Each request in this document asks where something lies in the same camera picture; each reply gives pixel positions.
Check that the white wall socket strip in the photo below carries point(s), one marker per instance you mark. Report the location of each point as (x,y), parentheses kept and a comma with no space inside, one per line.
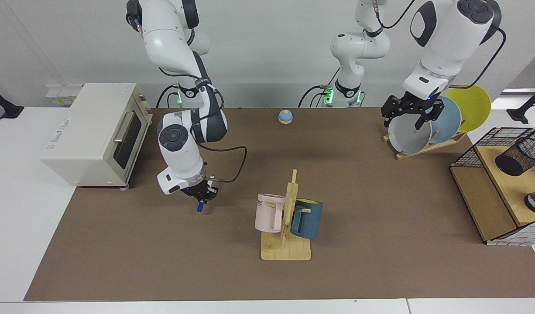
(62,96)

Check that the grey plate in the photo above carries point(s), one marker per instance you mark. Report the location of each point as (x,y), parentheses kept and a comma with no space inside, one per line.
(407,137)

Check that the small blue round bell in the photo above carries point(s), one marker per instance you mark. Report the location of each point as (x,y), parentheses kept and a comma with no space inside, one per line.
(285,115)

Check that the yellow plate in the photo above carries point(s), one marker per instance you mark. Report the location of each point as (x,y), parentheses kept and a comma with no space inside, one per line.
(472,104)

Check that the light blue plate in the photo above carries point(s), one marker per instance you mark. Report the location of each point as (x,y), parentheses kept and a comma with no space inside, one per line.
(448,124)

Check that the dark blue cup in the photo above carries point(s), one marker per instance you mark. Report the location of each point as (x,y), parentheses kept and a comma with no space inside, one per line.
(311,220)

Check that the white marker with blue cap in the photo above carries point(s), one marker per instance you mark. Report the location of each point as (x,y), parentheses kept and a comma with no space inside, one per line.
(200,207)

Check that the pink cup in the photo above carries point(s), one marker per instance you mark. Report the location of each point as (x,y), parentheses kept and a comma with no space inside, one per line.
(265,213)

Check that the black mesh pen holder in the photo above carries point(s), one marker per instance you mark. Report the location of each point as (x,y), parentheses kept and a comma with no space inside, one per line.
(518,157)

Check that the wooden plate rack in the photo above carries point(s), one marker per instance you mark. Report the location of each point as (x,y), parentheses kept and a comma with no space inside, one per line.
(424,149)

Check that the pale toaster oven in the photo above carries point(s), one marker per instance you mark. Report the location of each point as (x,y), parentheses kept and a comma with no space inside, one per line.
(84,139)

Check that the brown table cloth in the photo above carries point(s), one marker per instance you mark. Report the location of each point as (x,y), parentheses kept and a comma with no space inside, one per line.
(206,261)

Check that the wooden cup stand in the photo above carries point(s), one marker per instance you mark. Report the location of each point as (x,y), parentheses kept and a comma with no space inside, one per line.
(285,250)

